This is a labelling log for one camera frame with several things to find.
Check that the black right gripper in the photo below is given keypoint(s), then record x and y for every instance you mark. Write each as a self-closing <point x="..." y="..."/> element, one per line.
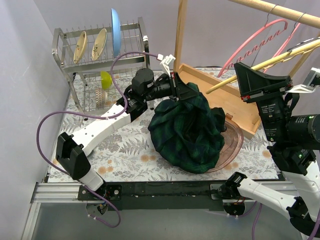
<point x="266" y="91"/>

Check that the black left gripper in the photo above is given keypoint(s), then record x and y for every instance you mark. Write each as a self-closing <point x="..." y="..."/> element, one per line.
<point x="173" y="85"/>

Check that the green tartan skirt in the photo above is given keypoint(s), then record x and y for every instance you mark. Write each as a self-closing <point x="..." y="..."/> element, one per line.
<point x="188" y="133"/>

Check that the yellow hanger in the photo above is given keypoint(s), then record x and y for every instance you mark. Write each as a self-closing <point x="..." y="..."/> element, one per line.
<point x="304" y="48"/>

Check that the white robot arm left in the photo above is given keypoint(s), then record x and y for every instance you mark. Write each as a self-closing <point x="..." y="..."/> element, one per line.
<point x="73" y="149"/>

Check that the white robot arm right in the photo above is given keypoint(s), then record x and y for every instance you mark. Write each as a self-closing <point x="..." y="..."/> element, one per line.
<point x="294" y="140"/>

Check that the wooden clothes rack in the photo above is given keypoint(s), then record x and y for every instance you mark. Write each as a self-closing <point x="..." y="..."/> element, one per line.
<point x="222" y="93"/>

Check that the pink transparent tray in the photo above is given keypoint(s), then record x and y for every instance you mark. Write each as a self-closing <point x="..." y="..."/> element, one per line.
<point x="233" y="141"/>

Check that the yellow-green bowl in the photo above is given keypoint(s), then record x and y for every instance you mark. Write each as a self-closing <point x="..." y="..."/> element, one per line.
<point x="106" y="80"/>

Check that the patterned cup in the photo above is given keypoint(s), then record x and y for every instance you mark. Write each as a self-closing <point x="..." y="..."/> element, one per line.
<point x="101" y="97"/>

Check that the floral table mat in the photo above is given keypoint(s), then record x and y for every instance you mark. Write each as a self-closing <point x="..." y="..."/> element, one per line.
<point x="128" y="155"/>

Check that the blue plate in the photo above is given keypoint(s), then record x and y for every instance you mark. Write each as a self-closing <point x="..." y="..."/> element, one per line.
<point x="116" y="32"/>

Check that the steel dish rack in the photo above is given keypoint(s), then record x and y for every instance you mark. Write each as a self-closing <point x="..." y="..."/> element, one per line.
<point x="86" y="59"/>

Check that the cream plate right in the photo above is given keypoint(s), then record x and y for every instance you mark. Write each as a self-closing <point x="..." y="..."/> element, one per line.
<point x="99" y="44"/>

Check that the cream plate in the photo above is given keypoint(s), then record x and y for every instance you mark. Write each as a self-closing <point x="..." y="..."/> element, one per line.
<point x="99" y="44"/>
<point x="80" y="47"/>

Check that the cream plate left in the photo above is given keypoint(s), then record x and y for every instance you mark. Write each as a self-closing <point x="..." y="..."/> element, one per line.
<point x="80" y="47"/>

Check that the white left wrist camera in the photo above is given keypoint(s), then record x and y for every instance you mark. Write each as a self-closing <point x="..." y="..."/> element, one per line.
<point x="165" y="62"/>

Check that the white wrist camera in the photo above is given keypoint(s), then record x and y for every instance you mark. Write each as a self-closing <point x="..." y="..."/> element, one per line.
<point x="311" y="82"/>
<point x="165" y="62"/>

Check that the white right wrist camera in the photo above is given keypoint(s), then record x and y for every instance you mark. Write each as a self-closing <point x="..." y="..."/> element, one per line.
<point x="311" y="82"/>

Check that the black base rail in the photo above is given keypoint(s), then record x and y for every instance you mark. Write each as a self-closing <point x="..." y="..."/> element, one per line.
<point x="165" y="195"/>

